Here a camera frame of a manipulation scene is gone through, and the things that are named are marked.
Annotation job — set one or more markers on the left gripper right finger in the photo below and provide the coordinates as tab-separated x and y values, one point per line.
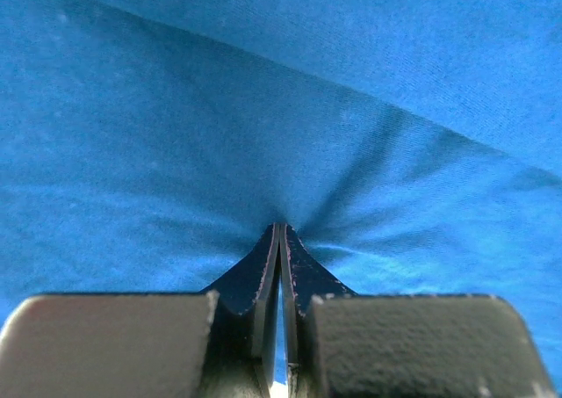
340	343

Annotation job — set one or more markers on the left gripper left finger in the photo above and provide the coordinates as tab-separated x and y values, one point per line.
219	342

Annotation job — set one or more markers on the navy blue t-shirt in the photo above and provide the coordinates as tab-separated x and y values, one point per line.
415	145

